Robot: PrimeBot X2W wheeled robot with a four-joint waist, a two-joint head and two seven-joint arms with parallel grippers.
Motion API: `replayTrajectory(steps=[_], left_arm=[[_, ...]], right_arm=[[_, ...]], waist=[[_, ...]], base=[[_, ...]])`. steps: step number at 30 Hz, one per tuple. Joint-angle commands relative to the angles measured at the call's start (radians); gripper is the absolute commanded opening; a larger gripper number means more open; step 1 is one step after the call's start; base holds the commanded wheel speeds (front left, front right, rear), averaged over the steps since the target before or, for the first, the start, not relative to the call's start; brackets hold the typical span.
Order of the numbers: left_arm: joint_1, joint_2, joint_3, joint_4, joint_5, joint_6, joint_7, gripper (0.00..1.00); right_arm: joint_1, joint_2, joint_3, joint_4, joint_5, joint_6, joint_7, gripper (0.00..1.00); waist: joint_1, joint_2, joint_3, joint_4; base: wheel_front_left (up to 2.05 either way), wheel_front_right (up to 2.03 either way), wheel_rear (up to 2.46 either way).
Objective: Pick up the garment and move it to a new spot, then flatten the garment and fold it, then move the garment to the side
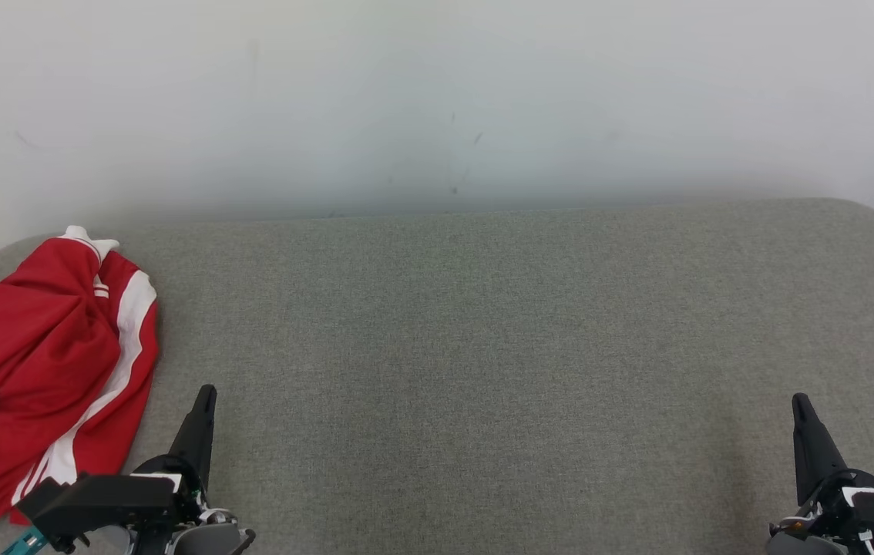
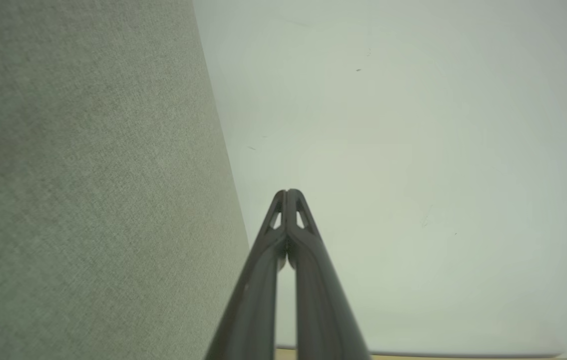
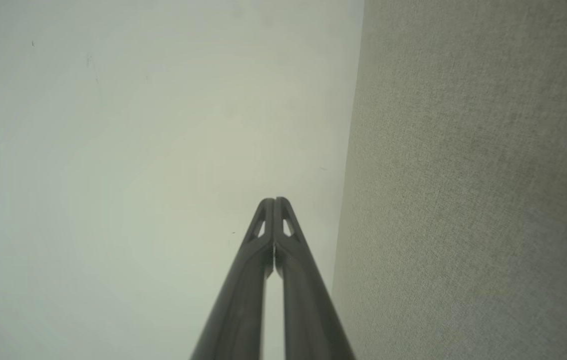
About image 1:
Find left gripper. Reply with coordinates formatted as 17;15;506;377
133;384;218;555

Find red shorts with white stripe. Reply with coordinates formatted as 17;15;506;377
0;251;160;530

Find teal left camera cable plug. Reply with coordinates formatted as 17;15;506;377
1;527;49;555

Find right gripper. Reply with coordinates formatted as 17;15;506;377
767;393;874;555

